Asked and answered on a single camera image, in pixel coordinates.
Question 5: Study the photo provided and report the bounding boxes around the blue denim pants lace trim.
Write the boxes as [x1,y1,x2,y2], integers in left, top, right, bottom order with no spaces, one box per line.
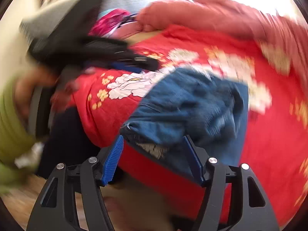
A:
[120,68,249,179]

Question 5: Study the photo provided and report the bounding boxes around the person's left hand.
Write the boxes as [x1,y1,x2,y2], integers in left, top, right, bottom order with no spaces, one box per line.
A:
[14,66,79,123]

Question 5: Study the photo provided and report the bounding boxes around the magenta pink clothing pile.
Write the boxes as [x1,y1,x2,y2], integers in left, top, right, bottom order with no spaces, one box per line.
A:
[88,8,136,38]

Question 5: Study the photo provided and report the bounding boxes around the grey quilted headboard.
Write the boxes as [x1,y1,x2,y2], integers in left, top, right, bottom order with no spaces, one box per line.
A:
[19,0,158,42]

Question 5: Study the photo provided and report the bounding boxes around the salmon pink rolled duvet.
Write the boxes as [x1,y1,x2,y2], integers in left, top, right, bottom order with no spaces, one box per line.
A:
[137,0,307,84]

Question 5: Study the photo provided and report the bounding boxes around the red floral bed blanket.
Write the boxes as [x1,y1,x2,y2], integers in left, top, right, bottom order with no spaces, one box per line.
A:
[66,25,307,226]

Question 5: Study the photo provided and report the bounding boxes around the green sleeved left forearm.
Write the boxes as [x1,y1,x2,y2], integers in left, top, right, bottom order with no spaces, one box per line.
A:
[0,76,37,193]

